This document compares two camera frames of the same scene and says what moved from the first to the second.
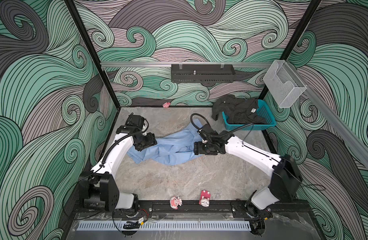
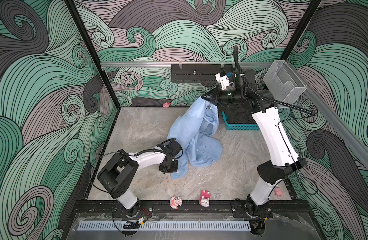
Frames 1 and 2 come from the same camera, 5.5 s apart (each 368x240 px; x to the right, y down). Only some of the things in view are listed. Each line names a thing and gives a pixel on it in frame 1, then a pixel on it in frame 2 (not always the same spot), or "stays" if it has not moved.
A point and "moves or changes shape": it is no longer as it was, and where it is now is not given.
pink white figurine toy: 175,202 stays
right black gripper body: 206,148 → 236,96
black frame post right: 294,39 stays
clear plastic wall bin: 284,84 stays
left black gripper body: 145,141 → 172,167
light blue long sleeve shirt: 172,150 moves or changes shape
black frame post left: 81,28 stays
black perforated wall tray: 202,73 stays
